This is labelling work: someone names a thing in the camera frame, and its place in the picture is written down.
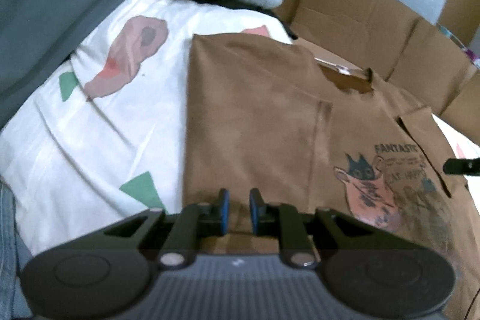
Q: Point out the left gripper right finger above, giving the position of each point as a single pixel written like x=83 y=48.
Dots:
x=284 y=223

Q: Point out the large cardboard box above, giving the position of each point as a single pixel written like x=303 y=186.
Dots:
x=402 y=47

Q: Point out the cream bear print blanket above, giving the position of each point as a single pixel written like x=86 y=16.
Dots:
x=104 y=137

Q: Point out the brown t-shirt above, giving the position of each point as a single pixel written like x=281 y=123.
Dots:
x=263 y=114

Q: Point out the light blue garment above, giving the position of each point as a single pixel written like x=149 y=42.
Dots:
x=14 y=256

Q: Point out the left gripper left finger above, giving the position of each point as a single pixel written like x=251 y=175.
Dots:
x=184 y=232

